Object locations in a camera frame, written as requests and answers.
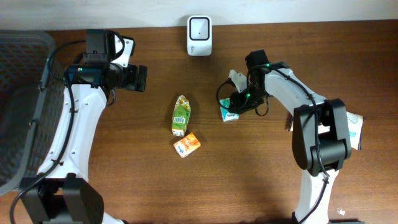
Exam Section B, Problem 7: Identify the yellow green snack packet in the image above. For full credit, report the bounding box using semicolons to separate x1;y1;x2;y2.
172;95;192;137

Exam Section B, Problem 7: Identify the grey plastic mesh basket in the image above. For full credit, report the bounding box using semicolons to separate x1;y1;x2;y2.
1;30;64;195

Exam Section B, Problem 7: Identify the teal tissue pack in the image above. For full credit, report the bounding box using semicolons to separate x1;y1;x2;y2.
220;98;239;122

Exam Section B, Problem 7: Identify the cream snack bag blue label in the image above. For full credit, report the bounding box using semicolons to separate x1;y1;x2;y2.
288;112;364;151

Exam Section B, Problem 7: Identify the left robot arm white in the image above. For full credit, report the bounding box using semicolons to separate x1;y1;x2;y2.
9;29;147;223

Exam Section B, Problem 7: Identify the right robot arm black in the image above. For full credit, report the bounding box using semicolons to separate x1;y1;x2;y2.
226;50;352;223

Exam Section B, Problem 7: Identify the white barcode scanner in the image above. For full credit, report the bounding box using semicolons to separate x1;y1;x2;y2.
187;15;213;57

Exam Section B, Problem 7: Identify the orange tissue pack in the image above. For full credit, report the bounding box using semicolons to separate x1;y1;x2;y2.
174;133;201;158

